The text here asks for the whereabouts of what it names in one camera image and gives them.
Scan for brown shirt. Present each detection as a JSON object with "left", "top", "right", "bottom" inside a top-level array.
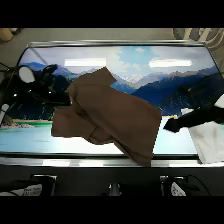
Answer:
[{"left": 50, "top": 66, "right": 163, "bottom": 167}]

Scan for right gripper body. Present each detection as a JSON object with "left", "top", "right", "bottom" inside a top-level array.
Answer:
[{"left": 163, "top": 117, "right": 185, "bottom": 134}]

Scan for white garment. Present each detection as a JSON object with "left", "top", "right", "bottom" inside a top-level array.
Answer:
[{"left": 180, "top": 107, "right": 224, "bottom": 165}]

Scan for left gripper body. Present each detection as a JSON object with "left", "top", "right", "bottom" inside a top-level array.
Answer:
[{"left": 49, "top": 92, "right": 72, "bottom": 107}]

